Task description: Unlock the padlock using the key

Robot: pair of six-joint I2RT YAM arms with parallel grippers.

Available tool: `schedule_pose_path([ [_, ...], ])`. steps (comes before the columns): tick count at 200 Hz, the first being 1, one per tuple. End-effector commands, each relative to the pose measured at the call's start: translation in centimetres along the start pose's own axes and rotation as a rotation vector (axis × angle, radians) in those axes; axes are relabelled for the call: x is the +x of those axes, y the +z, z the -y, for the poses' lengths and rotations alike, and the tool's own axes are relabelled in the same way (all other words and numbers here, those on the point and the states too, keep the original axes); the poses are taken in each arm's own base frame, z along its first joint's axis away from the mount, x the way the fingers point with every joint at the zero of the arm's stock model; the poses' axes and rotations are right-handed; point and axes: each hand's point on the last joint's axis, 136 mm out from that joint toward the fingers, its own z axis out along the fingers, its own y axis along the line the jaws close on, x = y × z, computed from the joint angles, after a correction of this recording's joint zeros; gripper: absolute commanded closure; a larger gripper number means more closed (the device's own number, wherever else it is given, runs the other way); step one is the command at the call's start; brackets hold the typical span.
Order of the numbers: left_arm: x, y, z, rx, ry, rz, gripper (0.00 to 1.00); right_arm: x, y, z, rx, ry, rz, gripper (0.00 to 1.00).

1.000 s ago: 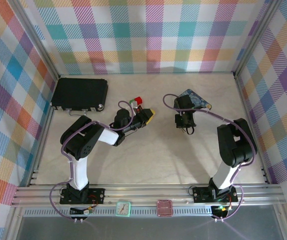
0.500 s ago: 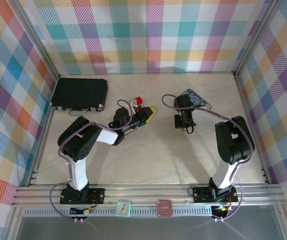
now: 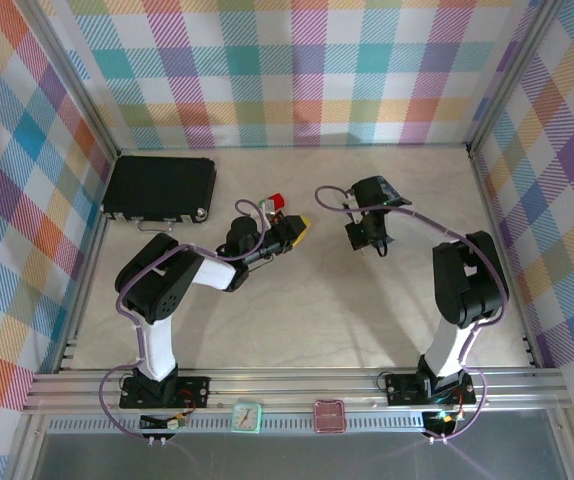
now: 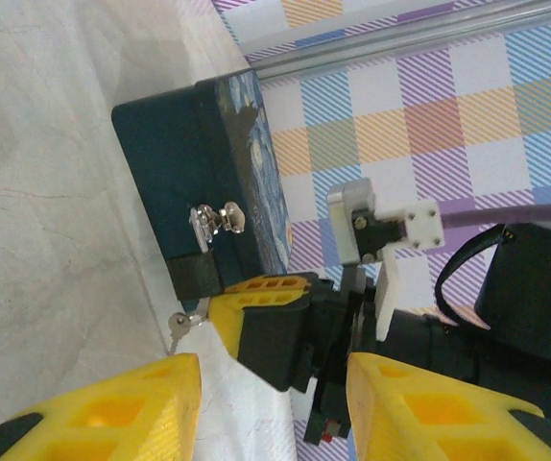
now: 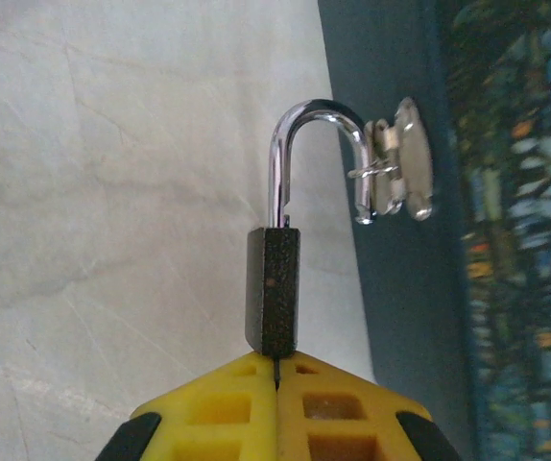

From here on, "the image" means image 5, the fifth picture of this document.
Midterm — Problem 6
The small black padlock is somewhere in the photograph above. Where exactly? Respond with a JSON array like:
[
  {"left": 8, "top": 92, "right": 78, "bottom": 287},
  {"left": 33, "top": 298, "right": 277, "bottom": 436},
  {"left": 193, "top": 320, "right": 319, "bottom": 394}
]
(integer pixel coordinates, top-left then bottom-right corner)
[{"left": 244, "top": 98, "right": 378, "bottom": 360}]

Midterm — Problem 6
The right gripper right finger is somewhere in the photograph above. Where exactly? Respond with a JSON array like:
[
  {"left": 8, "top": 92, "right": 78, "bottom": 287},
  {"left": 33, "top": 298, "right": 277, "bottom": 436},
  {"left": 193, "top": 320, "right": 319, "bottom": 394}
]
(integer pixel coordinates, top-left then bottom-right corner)
[{"left": 275, "top": 352, "right": 463, "bottom": 461}]

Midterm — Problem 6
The silver tin hasp latch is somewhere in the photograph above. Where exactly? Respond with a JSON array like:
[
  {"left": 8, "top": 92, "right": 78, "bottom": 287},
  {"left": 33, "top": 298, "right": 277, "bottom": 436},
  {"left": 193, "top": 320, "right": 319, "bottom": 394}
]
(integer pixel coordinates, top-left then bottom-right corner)
[{"left": 347, "top": 95, "right": 436, "bottom": 225}]

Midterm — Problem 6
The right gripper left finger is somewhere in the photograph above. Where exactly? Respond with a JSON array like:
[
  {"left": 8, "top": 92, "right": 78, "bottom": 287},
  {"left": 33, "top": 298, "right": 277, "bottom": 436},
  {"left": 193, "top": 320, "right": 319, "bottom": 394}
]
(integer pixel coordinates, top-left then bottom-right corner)
[{"left": 95, "top": 352, "right": 278, "bottom": 461}]

